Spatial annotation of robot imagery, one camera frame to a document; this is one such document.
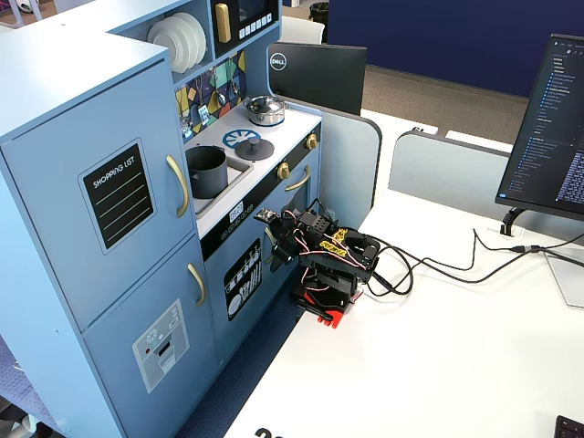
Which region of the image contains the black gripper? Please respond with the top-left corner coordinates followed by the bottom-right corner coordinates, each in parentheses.
top-left (270, 209), bottom-right (306, 273)

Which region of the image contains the grey round robot mount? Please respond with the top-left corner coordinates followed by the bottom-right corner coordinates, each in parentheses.
top-left (234, 137), bottom-right (276, 162)

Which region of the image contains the red robot base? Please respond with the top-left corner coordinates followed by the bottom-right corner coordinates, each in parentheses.
top-left (293, 286), bottom-right (365, 330)

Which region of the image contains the shiny steel pot lid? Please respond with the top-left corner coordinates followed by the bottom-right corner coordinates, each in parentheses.
top-left (243, 95), bottom-right (286, 116)

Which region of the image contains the silver toy sink basin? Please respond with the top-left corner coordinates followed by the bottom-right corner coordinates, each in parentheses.
top-left (191, 157), bottom-right (256, 216)

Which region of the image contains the dark gray pot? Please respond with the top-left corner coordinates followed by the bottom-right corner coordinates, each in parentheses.
top-left (185, 145), bottom-right (230, 200)

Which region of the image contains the curved gray desk divider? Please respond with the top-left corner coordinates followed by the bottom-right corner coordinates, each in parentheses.
top-left (283, 101), bottom-right (384, 230)

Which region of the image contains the shiny steel toy pot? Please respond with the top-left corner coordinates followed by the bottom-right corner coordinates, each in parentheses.
top-left (245, 105), bottom-right (287, 128)

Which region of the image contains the white hanging grater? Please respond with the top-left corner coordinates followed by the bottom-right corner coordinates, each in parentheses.
top-left (196, 89), bottom-right (213, 126)

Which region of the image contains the shiny steel ladle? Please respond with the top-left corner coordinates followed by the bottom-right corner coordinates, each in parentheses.
top-left (210, 68), bottom-right (228, 108)

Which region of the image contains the low gray desk divider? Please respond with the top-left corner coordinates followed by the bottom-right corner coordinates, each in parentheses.
top-left (388, 130), bottom-right (584, 244)

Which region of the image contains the black Dell monitor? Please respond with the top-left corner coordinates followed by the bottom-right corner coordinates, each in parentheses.
top-left (267, 41), bottom-right (369, 118)

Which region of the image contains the white chair back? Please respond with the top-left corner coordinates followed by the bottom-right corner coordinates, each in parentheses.
top-left (279, 16), bottom-right (327, 46)

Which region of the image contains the white toy plate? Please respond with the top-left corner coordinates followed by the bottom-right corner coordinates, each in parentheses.
top-left (157, 16), bottom-right (198, 72)
top-left (146, 21), bottom-right (183, 74)
top-left (171, 12), bottom-right (208, 69)

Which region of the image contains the blue toy kitchen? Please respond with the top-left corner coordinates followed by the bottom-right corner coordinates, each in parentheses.
top-left (0, 0), bottom-right (326, 438)

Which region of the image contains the black trash bin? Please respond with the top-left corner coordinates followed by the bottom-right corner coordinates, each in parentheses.
top-left (308, 1), bottom-right (330, 25)

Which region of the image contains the monitor showing code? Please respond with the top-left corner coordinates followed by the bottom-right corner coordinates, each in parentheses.
top-left (494, 32), bottom-right (584, 224)

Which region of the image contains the black keyboard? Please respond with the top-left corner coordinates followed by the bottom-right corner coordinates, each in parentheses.
top-left (554, 414), bottom-right (584, 438)

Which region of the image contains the gold oven handle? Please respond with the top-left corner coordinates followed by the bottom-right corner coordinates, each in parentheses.
top-left (284, 164), bottom-right (313, 193)

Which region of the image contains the short gold freezer handle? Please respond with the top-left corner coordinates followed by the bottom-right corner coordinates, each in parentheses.
top-left (186, 262), bottom-right (208, 308)

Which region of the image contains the long gold fridge handle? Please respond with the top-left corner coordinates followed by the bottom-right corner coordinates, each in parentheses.
top-left (165, 154), bottom-right (191, 219)

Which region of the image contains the long black power cable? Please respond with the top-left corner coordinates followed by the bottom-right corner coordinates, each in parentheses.
top-left (363, 233), bottom-right (584, 298)

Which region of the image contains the black usb cable with adapter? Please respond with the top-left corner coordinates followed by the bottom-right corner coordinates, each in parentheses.
top-left (422, 227), bottom-right (584, 274)

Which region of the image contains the gold microwave handle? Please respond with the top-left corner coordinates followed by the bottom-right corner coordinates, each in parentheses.
top-left (214, 3), bottom-right (232, 44)

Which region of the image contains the silver monitor base plate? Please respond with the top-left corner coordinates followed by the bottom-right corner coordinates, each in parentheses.
top-left (544, 252), bottom-right (584, 308)

